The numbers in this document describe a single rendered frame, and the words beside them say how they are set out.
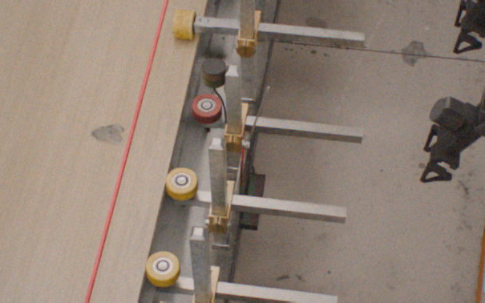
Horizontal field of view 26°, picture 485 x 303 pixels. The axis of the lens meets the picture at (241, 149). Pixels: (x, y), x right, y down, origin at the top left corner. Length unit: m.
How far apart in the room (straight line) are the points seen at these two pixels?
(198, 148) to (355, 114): 1.04
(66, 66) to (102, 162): 0.35
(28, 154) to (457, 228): 1.60
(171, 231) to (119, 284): 0.44
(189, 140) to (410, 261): 0.94
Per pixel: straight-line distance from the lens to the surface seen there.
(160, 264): 2.52
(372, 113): 3.98
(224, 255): 2.77
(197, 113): 2.79
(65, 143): 2.77
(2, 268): 2.59
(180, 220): 2.93
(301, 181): 3.77
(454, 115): 2.44
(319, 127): 2.82
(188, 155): 3.06
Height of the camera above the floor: 3.06
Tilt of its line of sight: 53 degrees down
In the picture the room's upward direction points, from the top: 1 degrees counter-clockwise
